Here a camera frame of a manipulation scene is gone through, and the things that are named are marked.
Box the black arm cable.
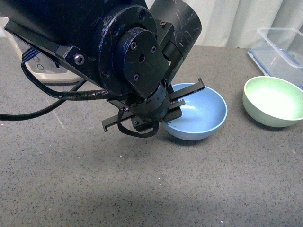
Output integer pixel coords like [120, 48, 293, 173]
[0, 51, 160, 139]

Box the green bowl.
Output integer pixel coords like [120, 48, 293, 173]
[242, 76, 303, 128]

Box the clear plastic container blue lid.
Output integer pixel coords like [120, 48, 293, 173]
[248, 28, 303, 88]

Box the white curtain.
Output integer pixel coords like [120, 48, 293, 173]
[144, 0, 303, 48]

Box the blue bowl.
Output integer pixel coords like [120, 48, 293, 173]
[161, 87, 228, 141]

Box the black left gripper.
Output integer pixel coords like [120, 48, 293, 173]
[102, 79, 205, 132]

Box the cream two-slot toaster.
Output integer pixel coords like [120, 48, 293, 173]
[10, 35, 80, 85]

